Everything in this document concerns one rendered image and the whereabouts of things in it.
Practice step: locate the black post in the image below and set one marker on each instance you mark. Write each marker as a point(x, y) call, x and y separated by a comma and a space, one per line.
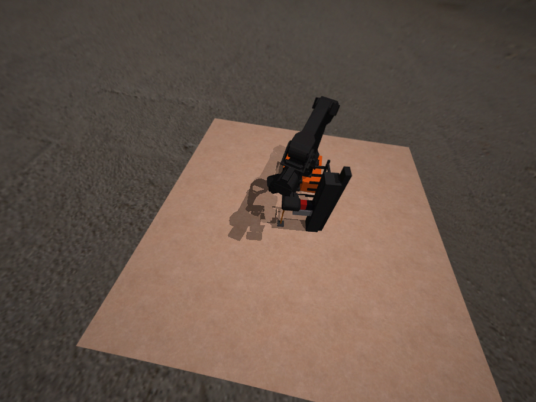
point(333, 188)

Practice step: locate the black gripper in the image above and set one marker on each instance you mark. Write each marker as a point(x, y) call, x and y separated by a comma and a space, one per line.
point(292, 202)

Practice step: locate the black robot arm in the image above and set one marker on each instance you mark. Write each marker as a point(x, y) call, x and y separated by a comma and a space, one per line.
point(303, 148)

